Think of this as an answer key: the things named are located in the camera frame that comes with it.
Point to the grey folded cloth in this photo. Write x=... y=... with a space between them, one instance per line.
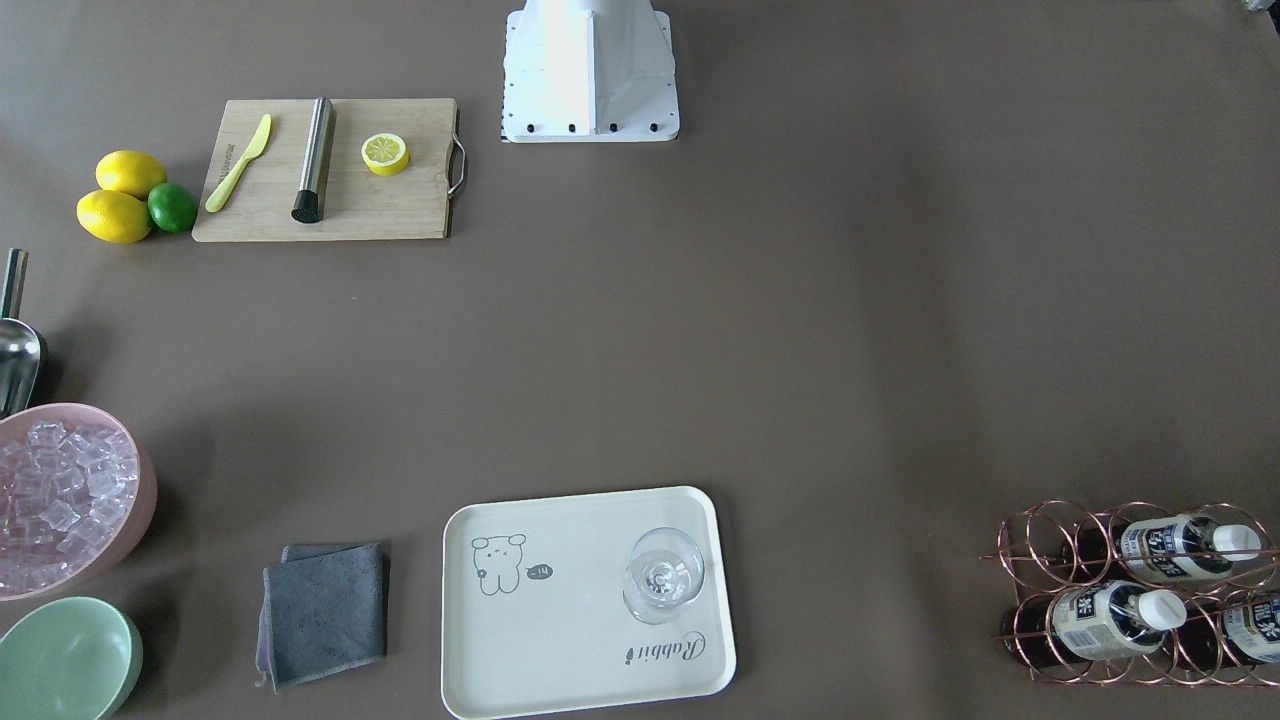
x=324 y=611

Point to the cream rabbit tray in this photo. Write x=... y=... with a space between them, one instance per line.
x=533 y=618

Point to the yellow lemon lower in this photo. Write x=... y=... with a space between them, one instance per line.
x=113 y=216

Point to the yellow lemon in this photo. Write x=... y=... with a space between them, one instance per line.
x=132 y=172
x=113 y=216

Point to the copper wire bottle rack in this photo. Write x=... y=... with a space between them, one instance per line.
x=1037 y=548

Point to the steel muddler black tip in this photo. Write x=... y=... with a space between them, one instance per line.
x=308 y=205

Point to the green lime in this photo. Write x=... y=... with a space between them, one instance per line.
x=172 y=208

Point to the bamboo cutting board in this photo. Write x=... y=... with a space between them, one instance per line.
x=356 y=205

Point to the yellow plastic knife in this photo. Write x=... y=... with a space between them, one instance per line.
x=252 y=151

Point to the green bowl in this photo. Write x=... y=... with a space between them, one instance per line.
x=74 y=658

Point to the tea bottle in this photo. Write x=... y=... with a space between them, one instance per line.
x=1107 y=621
x=1247 y=631

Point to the steel ice scoop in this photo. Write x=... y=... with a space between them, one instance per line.
x=22 y=347

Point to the tea bottle outer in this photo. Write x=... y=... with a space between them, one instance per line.
x=1247 y=631

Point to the tea bottle taken to tray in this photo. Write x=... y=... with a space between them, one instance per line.
x=1186 y=548

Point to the tea bottle middle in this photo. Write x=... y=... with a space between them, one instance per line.
x=1107 y=621

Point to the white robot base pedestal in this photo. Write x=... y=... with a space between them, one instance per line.
x=589 y=72

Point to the clear ice cubes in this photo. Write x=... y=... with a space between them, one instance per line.
x=67 y=490

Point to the pink bowl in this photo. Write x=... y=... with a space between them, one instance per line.
x=142 y=507

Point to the yellow lemon upper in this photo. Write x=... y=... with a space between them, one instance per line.
x=132 y=172

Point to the half lemon slice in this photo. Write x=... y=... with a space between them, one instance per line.
x=385 y=154

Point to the clear wine glass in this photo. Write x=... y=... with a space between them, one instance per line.
x=663 y=575

